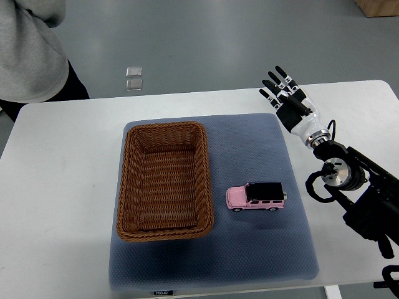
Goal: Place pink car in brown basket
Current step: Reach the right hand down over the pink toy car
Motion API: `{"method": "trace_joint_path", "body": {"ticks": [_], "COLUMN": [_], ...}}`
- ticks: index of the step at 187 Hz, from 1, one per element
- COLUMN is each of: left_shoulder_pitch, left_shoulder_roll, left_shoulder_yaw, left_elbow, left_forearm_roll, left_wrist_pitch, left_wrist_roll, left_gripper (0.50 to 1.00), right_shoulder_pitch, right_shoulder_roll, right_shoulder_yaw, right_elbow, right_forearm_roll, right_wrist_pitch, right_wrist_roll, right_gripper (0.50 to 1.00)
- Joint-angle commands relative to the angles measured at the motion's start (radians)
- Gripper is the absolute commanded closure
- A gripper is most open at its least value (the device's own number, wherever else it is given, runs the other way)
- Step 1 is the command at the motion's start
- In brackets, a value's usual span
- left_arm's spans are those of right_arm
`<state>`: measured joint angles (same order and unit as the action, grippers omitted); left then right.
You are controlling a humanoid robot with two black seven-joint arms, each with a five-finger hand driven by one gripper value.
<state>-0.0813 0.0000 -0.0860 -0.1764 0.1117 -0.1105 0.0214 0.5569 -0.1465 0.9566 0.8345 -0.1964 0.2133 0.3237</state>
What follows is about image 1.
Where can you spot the brown wicker basket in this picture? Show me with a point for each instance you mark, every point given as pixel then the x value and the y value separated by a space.
pixel 165 184

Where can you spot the blue grey cushion mat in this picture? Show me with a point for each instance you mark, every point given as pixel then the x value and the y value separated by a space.
pixel 243 247

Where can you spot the lower metal floor plate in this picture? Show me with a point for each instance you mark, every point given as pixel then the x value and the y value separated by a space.
pixel 134 84

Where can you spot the brown cardboard box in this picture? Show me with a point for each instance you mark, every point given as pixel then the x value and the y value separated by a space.
pixel 378 8

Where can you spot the metal floor plate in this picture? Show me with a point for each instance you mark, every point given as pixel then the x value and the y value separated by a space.
pixel 134 84
pixel 134 71

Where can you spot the pink toy car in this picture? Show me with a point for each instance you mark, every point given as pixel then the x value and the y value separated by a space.
pixel 256 196

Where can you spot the upper metal floor plate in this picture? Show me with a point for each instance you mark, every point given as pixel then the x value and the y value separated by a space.
pixel 134 71

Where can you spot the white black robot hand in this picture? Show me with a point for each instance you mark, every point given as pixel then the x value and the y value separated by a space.
pixel 296 111

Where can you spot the person in grey hoodie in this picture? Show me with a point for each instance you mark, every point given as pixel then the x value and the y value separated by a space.
pixel 34 66

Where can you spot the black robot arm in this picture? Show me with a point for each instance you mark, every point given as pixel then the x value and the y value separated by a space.
pixel 367 192

